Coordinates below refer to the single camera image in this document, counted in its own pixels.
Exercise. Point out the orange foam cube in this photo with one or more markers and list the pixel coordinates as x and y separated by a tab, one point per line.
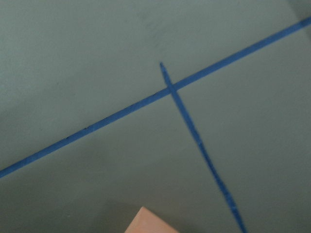
146	221

